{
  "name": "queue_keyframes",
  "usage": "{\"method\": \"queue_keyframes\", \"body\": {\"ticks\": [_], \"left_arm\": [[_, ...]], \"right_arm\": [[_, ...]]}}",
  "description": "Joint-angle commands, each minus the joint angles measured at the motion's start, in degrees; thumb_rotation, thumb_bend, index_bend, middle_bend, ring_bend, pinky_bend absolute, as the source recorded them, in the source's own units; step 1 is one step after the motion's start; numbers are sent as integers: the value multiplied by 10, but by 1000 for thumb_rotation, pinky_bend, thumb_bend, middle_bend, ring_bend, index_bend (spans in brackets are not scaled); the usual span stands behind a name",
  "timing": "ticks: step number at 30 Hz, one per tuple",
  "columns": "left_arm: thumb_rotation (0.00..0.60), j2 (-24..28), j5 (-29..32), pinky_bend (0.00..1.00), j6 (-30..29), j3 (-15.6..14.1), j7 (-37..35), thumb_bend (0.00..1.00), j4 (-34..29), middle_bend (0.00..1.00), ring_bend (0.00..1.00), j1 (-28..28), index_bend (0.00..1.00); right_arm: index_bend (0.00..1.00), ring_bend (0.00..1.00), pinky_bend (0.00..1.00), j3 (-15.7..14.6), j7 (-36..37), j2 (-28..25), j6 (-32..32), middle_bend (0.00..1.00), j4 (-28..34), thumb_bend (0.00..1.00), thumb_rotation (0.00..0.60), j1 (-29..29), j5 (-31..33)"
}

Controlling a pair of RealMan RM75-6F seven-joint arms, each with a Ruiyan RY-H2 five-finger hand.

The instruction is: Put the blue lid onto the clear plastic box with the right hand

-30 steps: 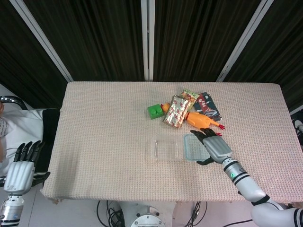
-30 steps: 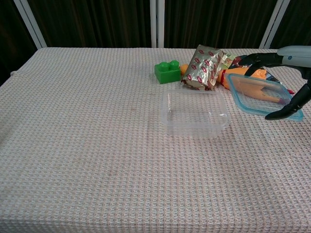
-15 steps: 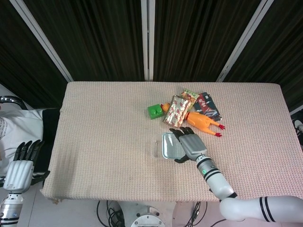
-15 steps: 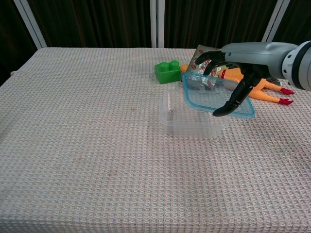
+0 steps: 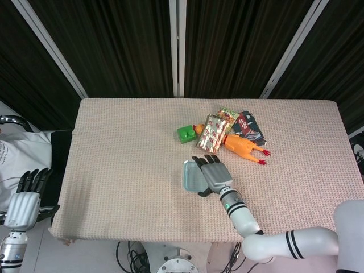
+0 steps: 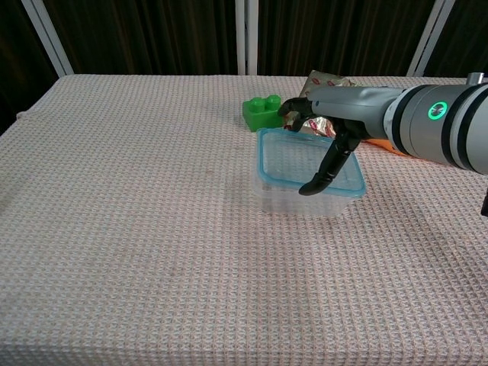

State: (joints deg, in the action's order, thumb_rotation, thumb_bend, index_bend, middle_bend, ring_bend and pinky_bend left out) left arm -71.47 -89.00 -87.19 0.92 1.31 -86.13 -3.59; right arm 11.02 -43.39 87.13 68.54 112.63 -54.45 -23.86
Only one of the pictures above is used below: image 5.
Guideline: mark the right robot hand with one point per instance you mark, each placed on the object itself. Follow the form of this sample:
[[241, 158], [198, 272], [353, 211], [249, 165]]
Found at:
[[217, 175]]

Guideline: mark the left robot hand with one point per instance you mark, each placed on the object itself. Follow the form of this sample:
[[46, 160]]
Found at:
[[22, 207]]

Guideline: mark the teal plastic lid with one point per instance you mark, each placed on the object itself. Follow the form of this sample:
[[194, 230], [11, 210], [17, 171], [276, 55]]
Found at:
[[193, 177]]

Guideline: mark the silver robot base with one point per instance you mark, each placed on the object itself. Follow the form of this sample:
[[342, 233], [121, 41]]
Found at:
[[177, 260]]

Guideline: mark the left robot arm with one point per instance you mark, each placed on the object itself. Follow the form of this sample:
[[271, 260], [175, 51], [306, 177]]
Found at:
[[12, 250]]

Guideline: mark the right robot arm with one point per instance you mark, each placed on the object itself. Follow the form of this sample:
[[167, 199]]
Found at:
[[244, 220]]

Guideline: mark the orange rubber chicken toy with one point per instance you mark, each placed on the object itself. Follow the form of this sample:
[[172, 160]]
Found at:
[[240, 145]]

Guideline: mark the gold red snack packet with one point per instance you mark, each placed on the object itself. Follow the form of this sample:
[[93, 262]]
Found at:
[[211, 133]]

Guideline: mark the green building block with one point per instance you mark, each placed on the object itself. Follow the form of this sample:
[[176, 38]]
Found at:
[[186, 134]]

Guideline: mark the person in white shirt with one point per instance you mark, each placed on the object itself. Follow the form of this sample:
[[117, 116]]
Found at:
[[22, 153]]

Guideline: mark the dark blue snack packet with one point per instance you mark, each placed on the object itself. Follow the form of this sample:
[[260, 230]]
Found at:
[[248, 126]]

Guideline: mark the black chair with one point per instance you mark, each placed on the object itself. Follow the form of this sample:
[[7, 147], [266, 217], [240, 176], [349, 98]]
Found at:
[[58, 159]]

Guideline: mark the green snack packet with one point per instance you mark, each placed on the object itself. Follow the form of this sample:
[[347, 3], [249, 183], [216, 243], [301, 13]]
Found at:
[[227, 115]]

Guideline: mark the beige waffle tablecloth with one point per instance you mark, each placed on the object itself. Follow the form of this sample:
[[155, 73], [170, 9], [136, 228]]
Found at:
[[128, 170]]

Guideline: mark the black white printed board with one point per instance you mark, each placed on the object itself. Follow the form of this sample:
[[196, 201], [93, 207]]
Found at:
[[357, 148]]

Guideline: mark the dark pleated curtain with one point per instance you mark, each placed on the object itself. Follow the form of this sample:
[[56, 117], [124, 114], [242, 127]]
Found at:
[[119, 42]]

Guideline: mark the metal chair rail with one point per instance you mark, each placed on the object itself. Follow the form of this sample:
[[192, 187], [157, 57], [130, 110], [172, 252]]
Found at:
[[14, 119]]

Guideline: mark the white frame post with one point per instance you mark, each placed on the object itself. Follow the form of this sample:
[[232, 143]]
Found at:
[[177, 48], [51, 45], [293, 48]]

